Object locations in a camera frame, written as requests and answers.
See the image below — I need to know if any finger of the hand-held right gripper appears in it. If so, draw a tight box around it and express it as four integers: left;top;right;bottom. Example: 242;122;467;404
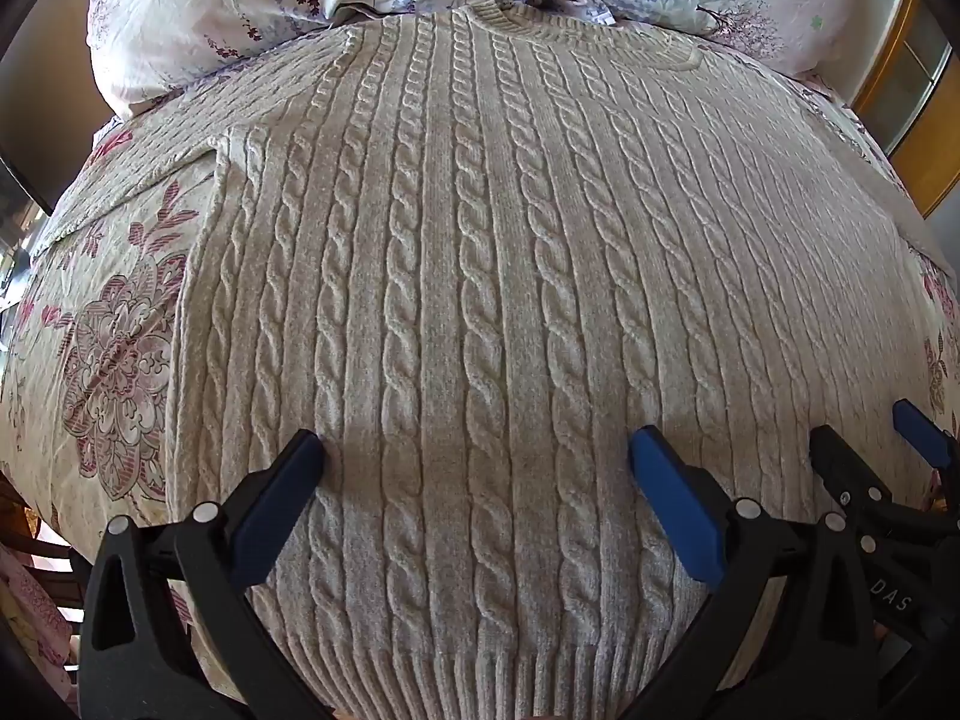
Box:
808;424;960;541
892;399;960;477

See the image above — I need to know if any floral quilted bedspread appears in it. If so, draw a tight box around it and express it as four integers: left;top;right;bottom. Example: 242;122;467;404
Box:
0;75;960;698

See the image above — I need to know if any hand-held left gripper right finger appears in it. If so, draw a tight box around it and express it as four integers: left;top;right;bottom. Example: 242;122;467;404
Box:
622;426;884;720

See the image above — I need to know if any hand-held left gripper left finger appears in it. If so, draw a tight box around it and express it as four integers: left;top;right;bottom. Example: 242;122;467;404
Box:
77;429;335;720

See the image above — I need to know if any pink floral cloth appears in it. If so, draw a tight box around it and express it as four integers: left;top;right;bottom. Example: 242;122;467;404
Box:
0;540;77;670

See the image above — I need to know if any dark grey panel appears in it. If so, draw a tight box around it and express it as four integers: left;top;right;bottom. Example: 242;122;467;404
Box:
0;0;98;212

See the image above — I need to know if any beige cable knit sweater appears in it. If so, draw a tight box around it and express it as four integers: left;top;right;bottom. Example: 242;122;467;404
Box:
34;4;937;720

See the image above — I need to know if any wooden door with glass panes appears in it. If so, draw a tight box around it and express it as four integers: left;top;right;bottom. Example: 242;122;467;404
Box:
853;0;960;220

